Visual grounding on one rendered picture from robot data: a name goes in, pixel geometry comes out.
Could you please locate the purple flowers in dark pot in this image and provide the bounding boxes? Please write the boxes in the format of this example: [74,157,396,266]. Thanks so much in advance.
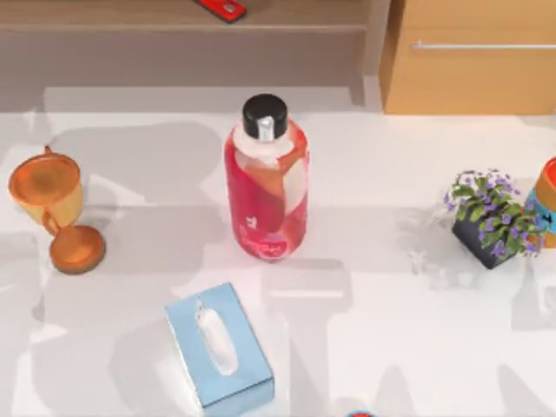
[442,168,546,270]

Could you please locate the wooden cupboard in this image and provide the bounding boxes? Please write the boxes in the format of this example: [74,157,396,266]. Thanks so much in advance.
[378,0,556,116]

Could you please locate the wooden open shelf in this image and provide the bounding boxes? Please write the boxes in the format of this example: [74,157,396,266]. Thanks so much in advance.
[0,0,392,113]

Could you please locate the red bottle with black cap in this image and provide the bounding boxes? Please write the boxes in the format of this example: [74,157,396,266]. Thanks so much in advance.
[222,93,311,265]

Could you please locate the orange trophy cup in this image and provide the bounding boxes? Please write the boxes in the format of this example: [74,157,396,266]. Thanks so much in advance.
[7,145,107,276]

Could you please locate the long metal handle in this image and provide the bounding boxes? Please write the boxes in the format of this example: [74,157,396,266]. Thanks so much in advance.
[412,40,556,50]

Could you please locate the red flat phone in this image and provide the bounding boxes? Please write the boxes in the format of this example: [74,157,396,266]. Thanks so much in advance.
[193,0,248,27]

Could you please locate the light blue tissue box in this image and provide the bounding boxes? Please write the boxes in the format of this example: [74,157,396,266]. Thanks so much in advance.
[163,281,276,411]

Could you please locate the orange and blue can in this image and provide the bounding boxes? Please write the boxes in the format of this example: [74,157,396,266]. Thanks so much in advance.
[522,156,556,250]

